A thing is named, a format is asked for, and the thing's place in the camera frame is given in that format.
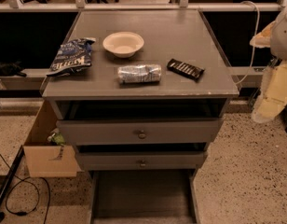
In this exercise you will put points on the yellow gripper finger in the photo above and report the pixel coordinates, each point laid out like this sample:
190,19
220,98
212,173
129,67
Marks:
262,39
273,94

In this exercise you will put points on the silver blue redbull can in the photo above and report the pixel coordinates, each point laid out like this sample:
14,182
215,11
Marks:
141,73

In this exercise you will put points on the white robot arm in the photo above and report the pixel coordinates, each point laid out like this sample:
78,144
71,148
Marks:
278,39

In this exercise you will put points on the grey top drawer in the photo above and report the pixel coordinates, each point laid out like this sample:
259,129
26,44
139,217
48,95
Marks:
90,132

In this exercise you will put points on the grey drawer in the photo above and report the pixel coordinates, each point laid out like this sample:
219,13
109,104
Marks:
140,160
90,132
143,197

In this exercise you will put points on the grey drawer cabinet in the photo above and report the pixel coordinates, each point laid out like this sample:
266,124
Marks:
96,94

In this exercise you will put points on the grey middle drawer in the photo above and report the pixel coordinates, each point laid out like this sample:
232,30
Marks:
140,160

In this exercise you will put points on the grey bottom drawer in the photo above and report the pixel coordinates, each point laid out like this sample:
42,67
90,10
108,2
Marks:
143,197

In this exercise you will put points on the black chocolate bar wrapper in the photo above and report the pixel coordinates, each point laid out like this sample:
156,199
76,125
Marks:
185,69

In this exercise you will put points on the white paper bowl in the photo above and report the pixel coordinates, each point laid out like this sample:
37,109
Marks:
123,44

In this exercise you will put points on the blue kettle chips bag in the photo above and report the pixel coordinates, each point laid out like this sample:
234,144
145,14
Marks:
72,57

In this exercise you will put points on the green bottle in box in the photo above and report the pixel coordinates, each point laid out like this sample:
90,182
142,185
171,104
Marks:
56,138

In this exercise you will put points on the cardboard box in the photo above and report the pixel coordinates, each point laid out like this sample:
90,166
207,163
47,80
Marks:
43,158

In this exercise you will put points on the black object on ledge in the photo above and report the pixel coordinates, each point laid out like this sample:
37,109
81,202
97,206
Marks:
11,69

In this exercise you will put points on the black floor bar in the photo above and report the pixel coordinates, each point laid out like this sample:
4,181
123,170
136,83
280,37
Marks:
5,180

